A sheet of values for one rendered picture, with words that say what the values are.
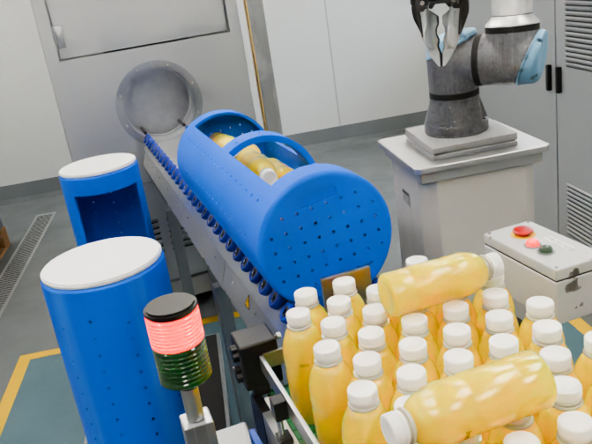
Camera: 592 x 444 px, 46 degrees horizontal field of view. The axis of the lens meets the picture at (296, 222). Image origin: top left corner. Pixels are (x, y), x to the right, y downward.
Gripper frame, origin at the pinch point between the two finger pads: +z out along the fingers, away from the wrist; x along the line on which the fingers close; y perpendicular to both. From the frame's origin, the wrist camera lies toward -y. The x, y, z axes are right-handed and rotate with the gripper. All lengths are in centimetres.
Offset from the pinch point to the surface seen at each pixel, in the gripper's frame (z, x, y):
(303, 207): 26.0, -27.5, -2.5
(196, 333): 27, -21, 53
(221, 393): 121, -100, -91
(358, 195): 25.4, -18.6, -9.7
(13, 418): 139, -196, -84
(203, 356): 30, -21, 52
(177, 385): 33, -24, 55
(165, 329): 25, -24, 56
